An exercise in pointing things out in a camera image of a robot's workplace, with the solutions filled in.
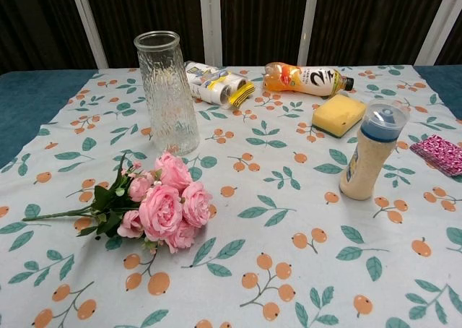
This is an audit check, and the pink rose bouquet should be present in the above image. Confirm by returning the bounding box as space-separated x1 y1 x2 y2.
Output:
22 152 218 255

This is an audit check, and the clear textured glass vase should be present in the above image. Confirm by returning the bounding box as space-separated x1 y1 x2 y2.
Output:
134 31 201 157

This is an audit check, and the white tablecloth orange fruit print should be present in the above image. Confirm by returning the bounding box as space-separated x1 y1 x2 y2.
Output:
0 64 462 328

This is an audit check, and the orange juice bottle black cap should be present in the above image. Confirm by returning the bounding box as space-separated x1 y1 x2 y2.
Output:
263 61 354 98

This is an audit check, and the yellow sponge green scrub pad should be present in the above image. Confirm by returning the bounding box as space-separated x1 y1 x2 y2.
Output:
311 93 367 139

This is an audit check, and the pink patterned packet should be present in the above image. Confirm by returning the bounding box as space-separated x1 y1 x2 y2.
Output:
409 134 462 178

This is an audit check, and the teal table cover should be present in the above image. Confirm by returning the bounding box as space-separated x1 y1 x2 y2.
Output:
0 64 462 170

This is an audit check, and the white frame post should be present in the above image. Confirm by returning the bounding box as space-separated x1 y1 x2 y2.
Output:
297 0 323 67
68 0 108 69
414 0 462 67
199 0 223 67

